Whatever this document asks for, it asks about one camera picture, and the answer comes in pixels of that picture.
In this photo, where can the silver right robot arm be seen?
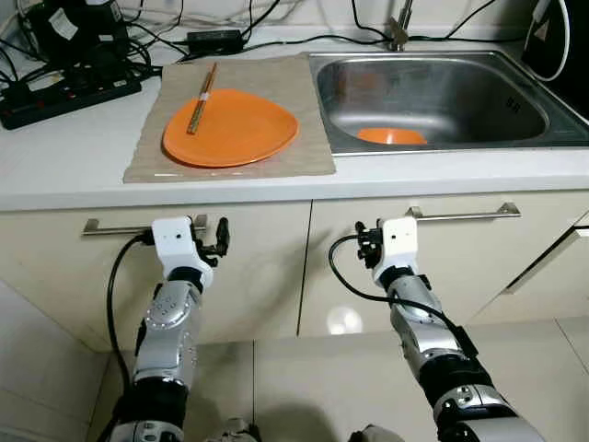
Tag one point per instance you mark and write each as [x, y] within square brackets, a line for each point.
[423, 322]

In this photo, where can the cream kitchen cabinet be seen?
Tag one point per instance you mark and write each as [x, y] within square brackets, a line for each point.
[258, 276]

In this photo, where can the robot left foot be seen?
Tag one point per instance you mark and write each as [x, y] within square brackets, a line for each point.
[232, 433]

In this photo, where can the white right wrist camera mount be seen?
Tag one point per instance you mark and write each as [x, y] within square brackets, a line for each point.
[400, 241]

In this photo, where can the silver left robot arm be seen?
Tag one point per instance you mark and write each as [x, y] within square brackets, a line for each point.
[170, 322]

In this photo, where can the black power strip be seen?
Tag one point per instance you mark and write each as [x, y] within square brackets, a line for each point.
[64, 99]

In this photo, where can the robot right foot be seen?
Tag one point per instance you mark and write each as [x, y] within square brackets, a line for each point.
[377, 435]

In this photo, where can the orange plastic bowl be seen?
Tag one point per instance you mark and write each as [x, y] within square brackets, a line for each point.
[391, 136]

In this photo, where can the orange plastic plate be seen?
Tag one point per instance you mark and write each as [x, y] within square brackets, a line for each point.
[239, 129]

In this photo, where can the black round appliance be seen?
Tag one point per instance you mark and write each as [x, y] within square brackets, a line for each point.
[552, 46]

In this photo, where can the slim steel faucet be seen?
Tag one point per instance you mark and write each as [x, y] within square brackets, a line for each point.
[398, 37]

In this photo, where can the black charger with white label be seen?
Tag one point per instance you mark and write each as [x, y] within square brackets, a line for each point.
[87, 37]

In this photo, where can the stainless steel sink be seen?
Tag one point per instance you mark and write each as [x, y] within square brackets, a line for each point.
[442, 92]

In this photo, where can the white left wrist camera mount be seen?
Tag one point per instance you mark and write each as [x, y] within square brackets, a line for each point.
[173, 241]

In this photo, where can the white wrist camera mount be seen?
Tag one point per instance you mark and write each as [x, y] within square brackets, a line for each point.
[173, 241]
[400, 241]

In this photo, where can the flat black power adapter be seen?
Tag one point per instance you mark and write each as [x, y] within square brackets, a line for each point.
[214, 41]

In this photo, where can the beige woven placemat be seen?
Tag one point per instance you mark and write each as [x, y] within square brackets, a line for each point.
[304, 161]

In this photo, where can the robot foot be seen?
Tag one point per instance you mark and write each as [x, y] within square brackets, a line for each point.
[232, 433]
[377, 435]

